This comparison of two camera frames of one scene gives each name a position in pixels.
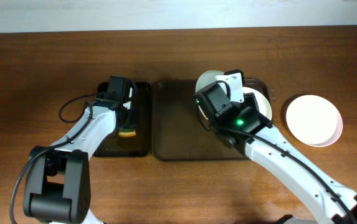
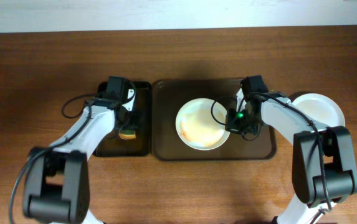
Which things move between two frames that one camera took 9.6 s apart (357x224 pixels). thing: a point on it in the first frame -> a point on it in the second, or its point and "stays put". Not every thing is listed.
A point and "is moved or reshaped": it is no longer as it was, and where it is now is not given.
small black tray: (139, 118) stays put
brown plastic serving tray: (179, 132) stays put
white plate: (262, 102) is moved or reshaped
